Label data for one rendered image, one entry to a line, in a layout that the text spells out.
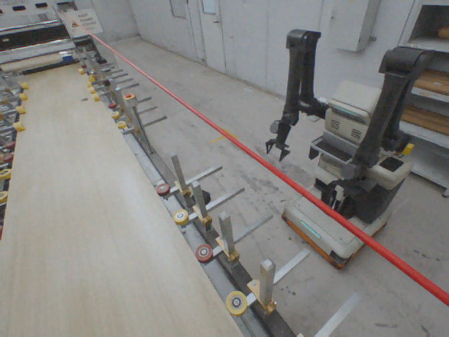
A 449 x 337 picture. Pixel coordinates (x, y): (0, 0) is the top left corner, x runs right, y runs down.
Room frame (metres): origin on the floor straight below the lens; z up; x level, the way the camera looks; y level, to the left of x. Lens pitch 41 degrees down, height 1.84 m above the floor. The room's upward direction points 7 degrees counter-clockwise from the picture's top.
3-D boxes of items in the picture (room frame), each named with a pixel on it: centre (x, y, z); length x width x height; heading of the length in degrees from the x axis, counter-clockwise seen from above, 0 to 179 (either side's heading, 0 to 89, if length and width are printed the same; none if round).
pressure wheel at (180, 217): (0.71, 0.28, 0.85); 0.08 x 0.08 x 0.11
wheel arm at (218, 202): (0.81, 0.11, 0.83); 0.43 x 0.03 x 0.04; 120
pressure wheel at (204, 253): (0.50, 0.16, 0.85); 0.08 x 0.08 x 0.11
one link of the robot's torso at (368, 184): (0.95, -0.76, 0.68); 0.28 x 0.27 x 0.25; 30
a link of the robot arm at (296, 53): (1.05, -0.37, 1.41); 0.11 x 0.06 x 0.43; 30
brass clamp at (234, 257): (0.54, 0.05, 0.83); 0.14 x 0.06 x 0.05; 30
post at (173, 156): (0.95, 0.29, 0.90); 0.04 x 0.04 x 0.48; 30
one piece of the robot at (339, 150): (0.94, -0.62, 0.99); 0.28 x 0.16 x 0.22; 30
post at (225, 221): (0.52, 0.04, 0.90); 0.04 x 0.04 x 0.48; 30
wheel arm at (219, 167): (1.03, 0.24, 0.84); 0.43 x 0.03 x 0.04; 120
